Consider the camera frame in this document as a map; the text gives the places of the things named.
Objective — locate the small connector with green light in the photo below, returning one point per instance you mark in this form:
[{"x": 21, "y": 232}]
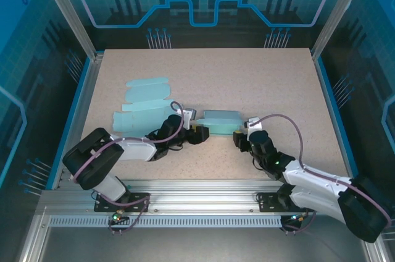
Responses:
[
  {"x": 296, "y": 218},
  {"x": 116, "y": 217}
]

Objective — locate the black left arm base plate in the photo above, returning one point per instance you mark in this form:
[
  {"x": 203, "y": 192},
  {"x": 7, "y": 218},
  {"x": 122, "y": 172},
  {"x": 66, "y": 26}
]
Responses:
[{"x": 99, "y": 203}]

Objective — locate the aluminium side rail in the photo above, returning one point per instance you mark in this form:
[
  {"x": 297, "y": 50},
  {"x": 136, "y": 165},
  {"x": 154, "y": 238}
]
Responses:
[{"x": 89, "y": 89}]

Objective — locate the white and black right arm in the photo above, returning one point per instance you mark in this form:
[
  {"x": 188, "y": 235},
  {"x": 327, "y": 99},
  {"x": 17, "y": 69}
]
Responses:
[{"x": 314, "y": 178}]

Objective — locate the blue table edge strip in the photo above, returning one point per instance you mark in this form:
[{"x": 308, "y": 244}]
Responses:
[{"x": 72, "y": 120}]

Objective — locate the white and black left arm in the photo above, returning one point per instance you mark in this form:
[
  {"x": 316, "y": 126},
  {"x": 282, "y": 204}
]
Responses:
[{"x": 135, "y": 149}]

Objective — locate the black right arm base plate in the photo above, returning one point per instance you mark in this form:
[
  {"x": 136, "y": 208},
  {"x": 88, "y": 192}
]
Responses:
[{"x": 265, "y": 201}]

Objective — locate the aluminium frame post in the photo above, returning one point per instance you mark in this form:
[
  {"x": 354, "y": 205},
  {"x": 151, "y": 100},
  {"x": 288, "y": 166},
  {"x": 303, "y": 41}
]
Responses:
[
  {"x": 70, "y": 11},
  {"x": 338, "y": 11}
]

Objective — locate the light blue paper box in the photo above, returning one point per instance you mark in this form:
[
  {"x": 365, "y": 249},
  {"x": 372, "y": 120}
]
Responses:
[
  {"x": 220, "y": 123},
  {"x": 139, "y": 113}
]

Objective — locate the aluminium frame rail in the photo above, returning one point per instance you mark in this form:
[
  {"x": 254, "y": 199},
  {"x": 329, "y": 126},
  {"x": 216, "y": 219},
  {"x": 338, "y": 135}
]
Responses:
[{"x": 200, "y": 195}]

